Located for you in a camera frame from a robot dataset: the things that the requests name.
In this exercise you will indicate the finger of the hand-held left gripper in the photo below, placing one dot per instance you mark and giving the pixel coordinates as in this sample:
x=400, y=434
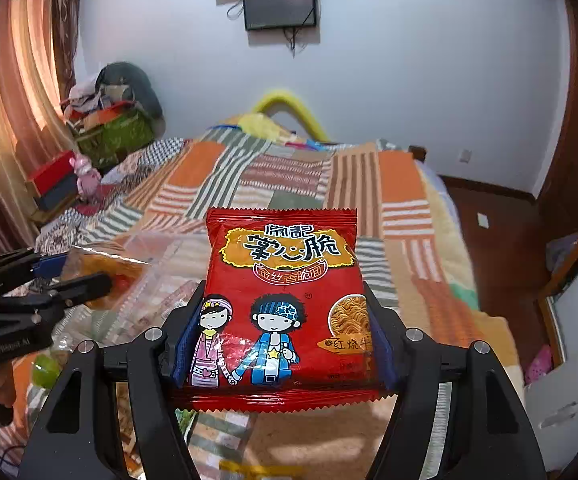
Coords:
x=51, y=263
x=76, y=290

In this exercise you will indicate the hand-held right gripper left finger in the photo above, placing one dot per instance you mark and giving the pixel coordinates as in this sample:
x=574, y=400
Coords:
x=183, y=345

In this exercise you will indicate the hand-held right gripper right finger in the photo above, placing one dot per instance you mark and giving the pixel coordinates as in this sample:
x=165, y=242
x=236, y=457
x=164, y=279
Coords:
x=382, y=347

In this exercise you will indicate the clear plastic snack bag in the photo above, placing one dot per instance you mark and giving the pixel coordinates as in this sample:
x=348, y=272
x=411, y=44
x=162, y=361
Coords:
x=136, y=280

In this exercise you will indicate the red noodle snack packet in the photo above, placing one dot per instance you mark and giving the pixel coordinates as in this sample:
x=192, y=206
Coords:
x=284, y=305

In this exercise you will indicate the green snack packet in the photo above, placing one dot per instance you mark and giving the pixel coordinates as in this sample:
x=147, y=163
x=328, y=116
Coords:
x=46, y=371

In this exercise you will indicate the dark grey box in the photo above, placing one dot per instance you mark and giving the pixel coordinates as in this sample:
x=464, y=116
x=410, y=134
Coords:
x=54, y=197

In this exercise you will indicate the red box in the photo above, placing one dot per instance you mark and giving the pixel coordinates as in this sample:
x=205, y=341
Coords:
x=51, y=172

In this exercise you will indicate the pink plush toy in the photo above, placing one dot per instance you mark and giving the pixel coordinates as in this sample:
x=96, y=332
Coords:
x=86, y=177

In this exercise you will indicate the green shopping bag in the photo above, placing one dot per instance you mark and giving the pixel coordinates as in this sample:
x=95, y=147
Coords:
x=119, y=135

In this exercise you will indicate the grey checkered cloth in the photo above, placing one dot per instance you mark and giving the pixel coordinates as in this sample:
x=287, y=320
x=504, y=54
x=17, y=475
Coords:
x=159, y=151

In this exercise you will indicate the pink spotted item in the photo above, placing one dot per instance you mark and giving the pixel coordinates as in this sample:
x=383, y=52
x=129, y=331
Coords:
x=539, y=366

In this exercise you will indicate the white paper scrap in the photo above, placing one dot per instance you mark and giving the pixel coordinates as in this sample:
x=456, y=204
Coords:
x=483, y=220

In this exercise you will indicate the pile of clothes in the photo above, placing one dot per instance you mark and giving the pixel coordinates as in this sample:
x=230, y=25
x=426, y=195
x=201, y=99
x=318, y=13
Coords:
x=86, y=102

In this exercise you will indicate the striped orange curtain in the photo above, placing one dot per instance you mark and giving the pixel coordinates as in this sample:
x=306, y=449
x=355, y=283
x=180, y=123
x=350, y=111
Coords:
x=14, y=100

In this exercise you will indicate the patchwork striped blanket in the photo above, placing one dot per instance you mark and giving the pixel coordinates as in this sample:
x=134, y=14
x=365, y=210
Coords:
x=289, y=175

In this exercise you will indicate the dark grey bag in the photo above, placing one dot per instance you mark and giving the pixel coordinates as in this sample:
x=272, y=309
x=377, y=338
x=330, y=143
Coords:
x=131, y=82

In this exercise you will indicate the yellow cloth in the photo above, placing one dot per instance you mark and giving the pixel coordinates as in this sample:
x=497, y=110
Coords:
x=261, y=125

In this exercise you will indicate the yellow foam tube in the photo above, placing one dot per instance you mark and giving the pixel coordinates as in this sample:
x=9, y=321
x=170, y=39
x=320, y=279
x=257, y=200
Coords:
x=314, y=117

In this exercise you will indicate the wooden bed post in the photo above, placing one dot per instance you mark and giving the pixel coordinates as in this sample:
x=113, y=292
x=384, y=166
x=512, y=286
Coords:
x=418, y=153

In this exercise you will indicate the wall socket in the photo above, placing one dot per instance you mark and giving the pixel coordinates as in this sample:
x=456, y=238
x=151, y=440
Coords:
x=464, y=155

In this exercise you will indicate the small black wall screen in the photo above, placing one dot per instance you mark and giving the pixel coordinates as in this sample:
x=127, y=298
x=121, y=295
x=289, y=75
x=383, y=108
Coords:
x=280, y=6

